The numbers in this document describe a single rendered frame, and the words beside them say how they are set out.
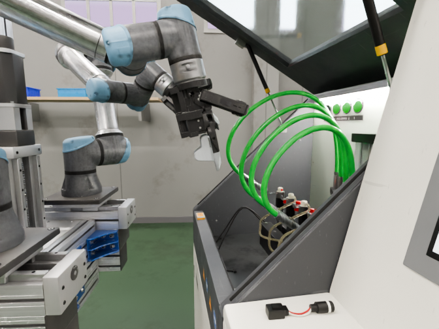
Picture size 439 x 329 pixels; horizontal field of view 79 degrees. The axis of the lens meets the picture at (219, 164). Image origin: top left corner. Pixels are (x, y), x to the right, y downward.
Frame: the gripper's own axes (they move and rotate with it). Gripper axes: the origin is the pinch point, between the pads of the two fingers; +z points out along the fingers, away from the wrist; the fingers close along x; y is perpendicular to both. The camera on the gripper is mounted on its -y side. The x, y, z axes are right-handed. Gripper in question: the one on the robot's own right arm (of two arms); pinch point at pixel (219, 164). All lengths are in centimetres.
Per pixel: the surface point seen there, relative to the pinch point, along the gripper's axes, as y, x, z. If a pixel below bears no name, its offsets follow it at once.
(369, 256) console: -20.1, 24.3, 16.9
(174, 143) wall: 30, -293, 24
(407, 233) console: -23.5, 29.2, 10.9
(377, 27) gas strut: -34.3, 12.3, -21.2
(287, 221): -11.8, 7.4, 15.4
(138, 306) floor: 74, -114, 115
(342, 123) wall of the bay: -50, -31, 3
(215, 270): 7.2, 2.5, 26.0
